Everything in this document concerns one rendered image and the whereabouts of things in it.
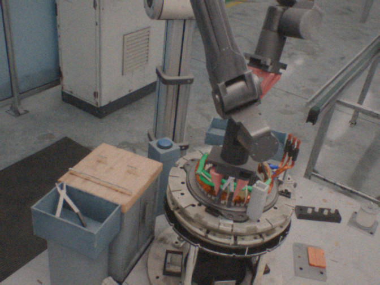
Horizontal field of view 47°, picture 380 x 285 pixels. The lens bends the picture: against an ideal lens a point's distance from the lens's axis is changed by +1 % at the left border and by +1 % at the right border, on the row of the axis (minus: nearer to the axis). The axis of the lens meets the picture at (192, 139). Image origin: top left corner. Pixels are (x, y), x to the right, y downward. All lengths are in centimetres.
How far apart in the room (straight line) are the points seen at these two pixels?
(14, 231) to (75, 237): 152
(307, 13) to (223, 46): 21
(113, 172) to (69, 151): 195
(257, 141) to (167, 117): 74
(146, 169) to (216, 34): 51
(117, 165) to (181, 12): 48
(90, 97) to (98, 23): 60
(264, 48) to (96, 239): 55
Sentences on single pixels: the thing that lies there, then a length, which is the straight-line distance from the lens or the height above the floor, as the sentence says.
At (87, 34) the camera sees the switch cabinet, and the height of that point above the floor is 66.
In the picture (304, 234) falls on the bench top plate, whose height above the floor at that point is 78.
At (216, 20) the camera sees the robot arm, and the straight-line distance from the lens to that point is 74.
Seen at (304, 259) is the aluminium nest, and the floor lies 80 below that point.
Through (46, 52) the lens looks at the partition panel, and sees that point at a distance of 359.
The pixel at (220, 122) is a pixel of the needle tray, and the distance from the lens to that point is 143.
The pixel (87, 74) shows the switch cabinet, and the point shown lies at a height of 34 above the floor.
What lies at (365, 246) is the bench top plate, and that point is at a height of 78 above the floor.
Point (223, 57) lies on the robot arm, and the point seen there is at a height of 148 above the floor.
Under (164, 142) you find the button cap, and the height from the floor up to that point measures 104.
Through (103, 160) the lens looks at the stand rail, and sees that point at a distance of 116.
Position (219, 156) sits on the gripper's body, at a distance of 88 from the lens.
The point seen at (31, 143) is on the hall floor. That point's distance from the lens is 320.
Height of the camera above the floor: 175
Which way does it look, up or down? 32 degrees down
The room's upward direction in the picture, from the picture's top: 8 degrees clockwise
